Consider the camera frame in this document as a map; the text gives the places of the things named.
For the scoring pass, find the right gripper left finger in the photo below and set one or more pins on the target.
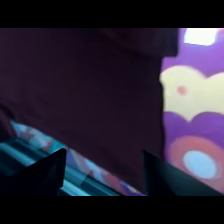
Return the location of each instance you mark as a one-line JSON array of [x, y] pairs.
[[40, 178]]

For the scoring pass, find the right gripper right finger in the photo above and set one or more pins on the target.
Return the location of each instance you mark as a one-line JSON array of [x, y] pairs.
[[166, 181]]

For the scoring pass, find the dark red garment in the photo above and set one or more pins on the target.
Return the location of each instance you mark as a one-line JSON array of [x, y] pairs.
[[83, 96]]

